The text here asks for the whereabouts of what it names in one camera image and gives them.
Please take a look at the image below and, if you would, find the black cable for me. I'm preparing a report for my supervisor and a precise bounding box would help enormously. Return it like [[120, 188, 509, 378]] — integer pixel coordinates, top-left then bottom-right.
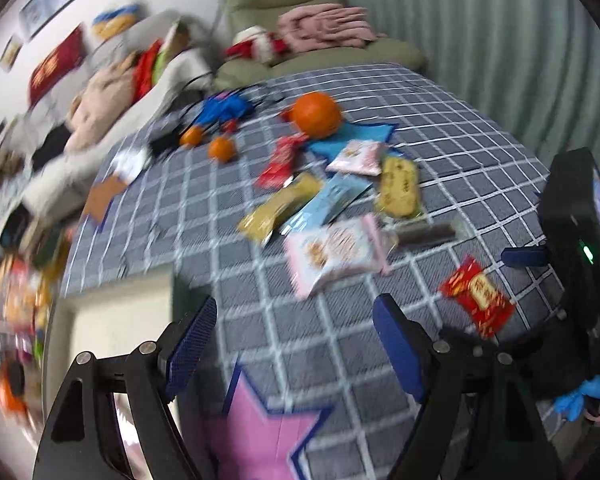
[[165, 72, 291, 131]]

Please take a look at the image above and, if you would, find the large pink snack packet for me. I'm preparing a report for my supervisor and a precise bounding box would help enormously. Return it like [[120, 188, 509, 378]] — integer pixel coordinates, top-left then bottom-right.
[[283, 213, 393, 301]]

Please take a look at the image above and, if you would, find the yellow biscuit packet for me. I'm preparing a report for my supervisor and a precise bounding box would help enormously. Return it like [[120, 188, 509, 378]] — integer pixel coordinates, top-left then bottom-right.
[[375, 156, 426, 221]]

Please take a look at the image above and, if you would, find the grey checked tablecloth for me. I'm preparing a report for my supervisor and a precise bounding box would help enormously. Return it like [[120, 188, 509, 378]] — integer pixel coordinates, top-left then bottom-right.
[[60, 62, 566, 480]]

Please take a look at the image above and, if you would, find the yellow blue plush pillow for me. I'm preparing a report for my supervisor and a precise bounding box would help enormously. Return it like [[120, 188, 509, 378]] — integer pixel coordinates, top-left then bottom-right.
[[91, 4, 143, 41]]

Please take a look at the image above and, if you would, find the pink star patch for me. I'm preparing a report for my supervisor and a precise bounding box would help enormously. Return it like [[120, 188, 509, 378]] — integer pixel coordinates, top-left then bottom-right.
[[220, 360, 336, 480]]

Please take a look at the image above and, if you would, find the beige coat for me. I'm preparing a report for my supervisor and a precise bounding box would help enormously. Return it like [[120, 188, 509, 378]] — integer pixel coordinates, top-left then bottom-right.
[[65, 55, 141, 153]]

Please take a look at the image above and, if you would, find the green white pillow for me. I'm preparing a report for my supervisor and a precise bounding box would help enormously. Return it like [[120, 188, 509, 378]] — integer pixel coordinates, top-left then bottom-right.
[[152, 20, 191, 86]]

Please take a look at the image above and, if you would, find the bag of snacks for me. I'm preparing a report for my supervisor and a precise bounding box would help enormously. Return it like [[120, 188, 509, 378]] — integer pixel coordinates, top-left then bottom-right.
[[0, 255, 66, 431]]

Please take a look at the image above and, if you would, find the black garment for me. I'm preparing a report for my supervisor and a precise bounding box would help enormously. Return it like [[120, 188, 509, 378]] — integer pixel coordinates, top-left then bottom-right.
[[30, 125, 73, 171]]

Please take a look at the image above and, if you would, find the green curtain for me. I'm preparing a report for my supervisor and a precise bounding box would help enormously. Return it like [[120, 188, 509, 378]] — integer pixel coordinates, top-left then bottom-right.
[[330, 0, 600, 196]]

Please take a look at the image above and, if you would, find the tan snack packet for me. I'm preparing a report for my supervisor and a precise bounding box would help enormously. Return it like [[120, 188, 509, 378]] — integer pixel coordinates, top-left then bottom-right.
[[237, 172, 325, 247]]

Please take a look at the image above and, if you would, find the red gold snack packet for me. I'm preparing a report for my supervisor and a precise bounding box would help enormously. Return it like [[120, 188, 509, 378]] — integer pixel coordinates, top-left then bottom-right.
[[439, 255, 516, 339]]

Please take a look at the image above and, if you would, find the pink blanket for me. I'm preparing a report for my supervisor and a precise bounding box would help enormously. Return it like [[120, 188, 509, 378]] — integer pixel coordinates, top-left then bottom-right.
[[278, 4, 388, 53]]

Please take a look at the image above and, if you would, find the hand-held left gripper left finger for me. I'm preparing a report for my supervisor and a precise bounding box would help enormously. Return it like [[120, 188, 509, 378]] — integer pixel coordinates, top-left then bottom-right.
[[32, 295, 219, 480]]

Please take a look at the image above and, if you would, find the crumpled white wrapper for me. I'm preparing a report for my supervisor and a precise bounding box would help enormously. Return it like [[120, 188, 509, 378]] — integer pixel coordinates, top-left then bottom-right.
[[111, 146, 153, 183]]

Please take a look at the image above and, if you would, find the small pink white snack packet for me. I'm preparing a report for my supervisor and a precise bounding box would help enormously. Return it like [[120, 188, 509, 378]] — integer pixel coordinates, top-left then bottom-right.
[[326, 140, 385, 177]]

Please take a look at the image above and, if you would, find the blue star patch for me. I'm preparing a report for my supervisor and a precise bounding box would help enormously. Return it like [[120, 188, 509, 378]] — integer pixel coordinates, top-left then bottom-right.
[[305, 121, 401, 162]]

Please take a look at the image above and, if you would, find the orange star patch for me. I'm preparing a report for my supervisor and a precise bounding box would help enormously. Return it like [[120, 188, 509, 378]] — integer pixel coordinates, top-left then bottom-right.
[[82, 174, 131, 231]]

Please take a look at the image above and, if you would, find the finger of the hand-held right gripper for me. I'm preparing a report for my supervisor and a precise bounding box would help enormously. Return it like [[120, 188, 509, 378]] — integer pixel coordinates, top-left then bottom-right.
[[501, 245, 549, 269]]

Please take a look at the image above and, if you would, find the blue plastic bag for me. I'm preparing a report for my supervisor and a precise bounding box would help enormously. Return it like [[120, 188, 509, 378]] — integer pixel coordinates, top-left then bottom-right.
[[192, 91, 253, 128]]

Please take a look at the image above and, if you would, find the person's right hand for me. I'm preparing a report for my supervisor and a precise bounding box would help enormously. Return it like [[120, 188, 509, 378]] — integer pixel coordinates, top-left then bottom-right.
[[554, 375, 600, 423]]

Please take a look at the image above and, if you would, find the black power adapter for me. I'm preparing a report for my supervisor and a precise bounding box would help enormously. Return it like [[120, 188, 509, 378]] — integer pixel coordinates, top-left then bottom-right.
[[147, 127, 183, 156]]

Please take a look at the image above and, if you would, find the red cushion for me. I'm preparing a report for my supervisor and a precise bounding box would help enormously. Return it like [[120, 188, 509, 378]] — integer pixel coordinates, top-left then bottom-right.
[[27, 24, 87, 108]]

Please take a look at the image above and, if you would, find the dark brown snack bar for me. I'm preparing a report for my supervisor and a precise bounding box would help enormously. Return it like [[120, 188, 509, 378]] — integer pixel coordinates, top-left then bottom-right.
[[387, 220, 468, 251]]

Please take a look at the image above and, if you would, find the grey sofa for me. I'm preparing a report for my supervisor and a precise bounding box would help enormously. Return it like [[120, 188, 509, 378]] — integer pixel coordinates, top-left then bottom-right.
[[0, 10, 216, 246]]

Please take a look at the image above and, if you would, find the long red snack packet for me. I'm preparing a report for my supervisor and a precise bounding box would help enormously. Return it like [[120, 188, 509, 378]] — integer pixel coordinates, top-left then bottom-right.
[[255, 135, 308, 191]]

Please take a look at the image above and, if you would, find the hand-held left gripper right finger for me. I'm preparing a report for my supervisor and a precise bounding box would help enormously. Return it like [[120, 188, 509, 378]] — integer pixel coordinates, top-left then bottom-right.
[[372, 292, 566, 480]]

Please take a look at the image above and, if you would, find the light blue snack packet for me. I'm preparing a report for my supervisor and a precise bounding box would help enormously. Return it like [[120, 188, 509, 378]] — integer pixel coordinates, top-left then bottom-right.
[[280, 172, 373, 236]]

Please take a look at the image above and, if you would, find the red garment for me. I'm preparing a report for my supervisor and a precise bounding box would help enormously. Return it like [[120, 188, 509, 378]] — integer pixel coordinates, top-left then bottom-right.
[[132, 40, 166, 103]]

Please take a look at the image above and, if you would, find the large orange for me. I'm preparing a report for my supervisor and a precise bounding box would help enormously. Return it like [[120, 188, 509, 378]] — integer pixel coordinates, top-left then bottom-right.
[[289, 91, 343, 141]]

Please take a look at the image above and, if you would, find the small orange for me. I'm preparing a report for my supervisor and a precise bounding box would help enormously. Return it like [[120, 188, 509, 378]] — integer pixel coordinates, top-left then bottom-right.
[[208, 136, 237, 163], [180, 126, 207, 148]]

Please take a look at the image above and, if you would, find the red white plush toy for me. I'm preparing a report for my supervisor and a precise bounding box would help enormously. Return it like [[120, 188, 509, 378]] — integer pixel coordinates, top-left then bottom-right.
[[224, 25, 291, 63]]

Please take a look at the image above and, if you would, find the small picture frame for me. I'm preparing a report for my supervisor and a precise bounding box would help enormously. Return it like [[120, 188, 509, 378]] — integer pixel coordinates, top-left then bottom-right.
[[0, 35, 23, 71]]

